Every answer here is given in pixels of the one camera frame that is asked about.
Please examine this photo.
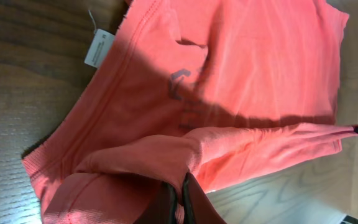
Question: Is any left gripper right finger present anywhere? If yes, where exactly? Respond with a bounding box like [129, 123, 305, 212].
[182, 173, 226, 224]

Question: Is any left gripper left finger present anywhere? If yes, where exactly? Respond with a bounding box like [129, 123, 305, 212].
[134, 182, 177, 224]

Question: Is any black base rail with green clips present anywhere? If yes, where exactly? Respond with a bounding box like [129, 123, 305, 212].
[340, 215, 358, 224]

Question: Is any red orange t-shirt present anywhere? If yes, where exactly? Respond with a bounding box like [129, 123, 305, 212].
[23, 0, 354, 223]

